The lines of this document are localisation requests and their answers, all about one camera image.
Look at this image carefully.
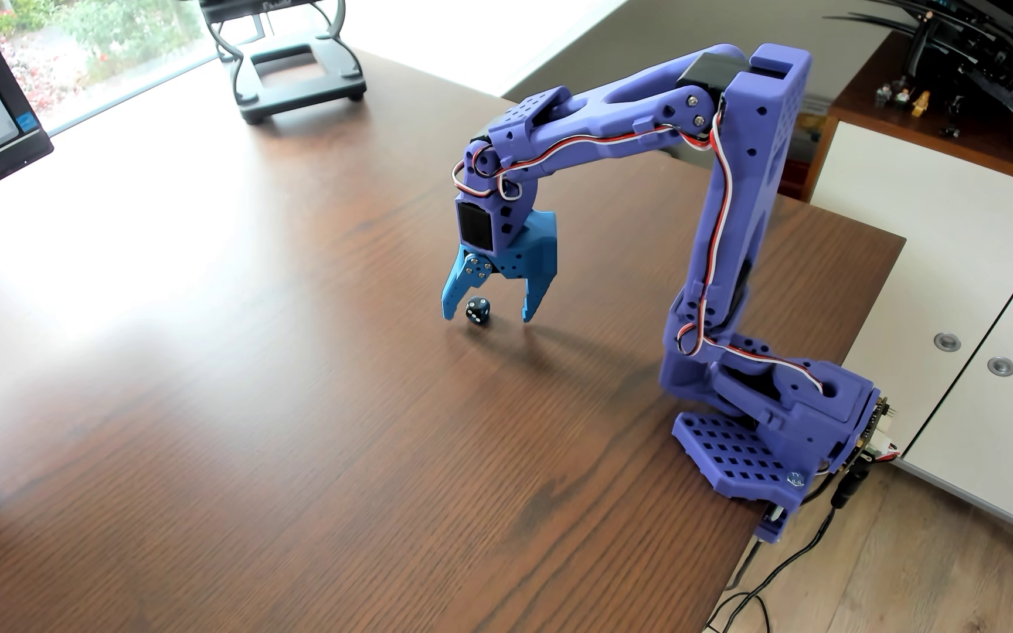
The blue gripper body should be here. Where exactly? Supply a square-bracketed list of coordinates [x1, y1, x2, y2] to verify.
[489, 209, 559, 283]

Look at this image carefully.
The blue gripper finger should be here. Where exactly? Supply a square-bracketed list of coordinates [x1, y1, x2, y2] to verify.
[521, 259, 559, 325]
[441, 246, 497, 321]

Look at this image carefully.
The purple robot base clamp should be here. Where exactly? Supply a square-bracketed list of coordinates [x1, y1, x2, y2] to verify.
[658, 329, 881, 542]

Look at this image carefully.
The black laptop stand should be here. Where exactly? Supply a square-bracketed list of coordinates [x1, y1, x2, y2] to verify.
[199, 0, 369, 125]

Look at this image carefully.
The book with light cover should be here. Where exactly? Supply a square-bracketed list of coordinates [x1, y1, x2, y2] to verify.
[774, 95, 833, 199]

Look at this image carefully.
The robot controller board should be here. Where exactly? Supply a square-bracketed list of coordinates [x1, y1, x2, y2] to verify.
[858, 397, 900, 464]

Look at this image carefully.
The white cabinet with wooden top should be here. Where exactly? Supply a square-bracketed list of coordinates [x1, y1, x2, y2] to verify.
[801, 33, 1013, 573]

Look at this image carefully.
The black brick model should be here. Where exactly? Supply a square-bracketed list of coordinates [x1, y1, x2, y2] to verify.
[823, 0, 1013, 164]

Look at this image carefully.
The red white black servo wire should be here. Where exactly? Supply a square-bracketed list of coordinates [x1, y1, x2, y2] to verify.
[451, 110, 826, 395]

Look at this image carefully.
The black power cable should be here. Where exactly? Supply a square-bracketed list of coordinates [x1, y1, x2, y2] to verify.
[700, 452, 872, 633]

